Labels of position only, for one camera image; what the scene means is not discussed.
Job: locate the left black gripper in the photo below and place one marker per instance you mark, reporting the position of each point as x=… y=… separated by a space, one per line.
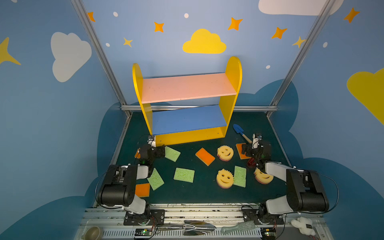
x=159 y=151

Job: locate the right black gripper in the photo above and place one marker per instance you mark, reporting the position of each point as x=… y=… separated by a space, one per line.
x=249 y=150

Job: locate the green sponge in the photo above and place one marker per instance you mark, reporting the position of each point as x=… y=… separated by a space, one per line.
x=240 y=175
x=171 y=154
x=184 y=175
x=155 y=180

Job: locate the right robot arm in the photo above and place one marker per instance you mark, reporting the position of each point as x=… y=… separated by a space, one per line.
x=305 y=191

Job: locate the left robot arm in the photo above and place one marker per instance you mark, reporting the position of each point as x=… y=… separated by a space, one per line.
x=118 y=186

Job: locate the yellow shelf with pink and blue boards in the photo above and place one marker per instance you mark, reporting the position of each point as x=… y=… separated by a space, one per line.
x=172 y=127

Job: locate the orange sponge far left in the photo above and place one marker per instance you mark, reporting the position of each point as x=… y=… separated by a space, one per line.
x=138 y=155

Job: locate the orange sponge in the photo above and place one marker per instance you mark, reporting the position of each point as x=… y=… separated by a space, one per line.
x=138 y=155
x=143 y=190
x=203 y=155
x=239 y=149

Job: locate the red toy object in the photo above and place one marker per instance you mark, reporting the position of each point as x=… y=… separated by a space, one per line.
x=251 y=163

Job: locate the smiley sponge right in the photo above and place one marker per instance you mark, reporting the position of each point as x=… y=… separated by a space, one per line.
x=262 y=177

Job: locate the smiley sponge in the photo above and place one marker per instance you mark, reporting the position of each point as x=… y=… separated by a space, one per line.
x=225 y=153
x=262 y=177
x=225 y=179

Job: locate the orange sponge right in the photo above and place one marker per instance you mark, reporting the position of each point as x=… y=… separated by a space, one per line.
x=239 y=149

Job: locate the blue toy shovel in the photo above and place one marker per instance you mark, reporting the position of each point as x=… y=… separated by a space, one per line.
x=240 y=131

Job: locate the orange sponge front left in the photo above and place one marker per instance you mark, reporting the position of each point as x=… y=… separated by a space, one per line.
x=143 y=190

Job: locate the smiley sponge upper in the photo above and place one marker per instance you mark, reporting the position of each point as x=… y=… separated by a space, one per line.
x=225 y=153

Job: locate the smiley sponge lower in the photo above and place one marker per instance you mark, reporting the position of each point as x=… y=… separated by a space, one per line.
x=225 y=179

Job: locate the orange sponge centre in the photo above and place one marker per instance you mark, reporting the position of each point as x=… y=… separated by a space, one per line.
x=203 y=155

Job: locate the pale green brush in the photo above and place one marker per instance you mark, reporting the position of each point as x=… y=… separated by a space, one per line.
x=243 y=227

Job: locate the green circuit board left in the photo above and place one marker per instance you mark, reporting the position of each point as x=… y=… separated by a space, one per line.
x=143 y=233

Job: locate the circuit board right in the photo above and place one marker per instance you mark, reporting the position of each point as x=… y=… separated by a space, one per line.
x=268 y=234

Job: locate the white plush toy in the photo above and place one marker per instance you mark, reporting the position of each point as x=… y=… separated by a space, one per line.
x=304 y=225

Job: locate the silver metal trowel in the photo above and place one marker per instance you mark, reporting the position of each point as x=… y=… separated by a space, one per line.
x=190 y=228

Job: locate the small round bowl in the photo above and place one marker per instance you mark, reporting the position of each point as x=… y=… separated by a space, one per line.
x=93 y=233

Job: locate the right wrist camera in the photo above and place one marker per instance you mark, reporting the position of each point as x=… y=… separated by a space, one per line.
x=256 y=138

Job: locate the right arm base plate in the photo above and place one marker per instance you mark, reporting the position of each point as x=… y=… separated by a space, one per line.
x=261 y=218

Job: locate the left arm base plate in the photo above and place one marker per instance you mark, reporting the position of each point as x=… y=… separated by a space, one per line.
x=153 y=217

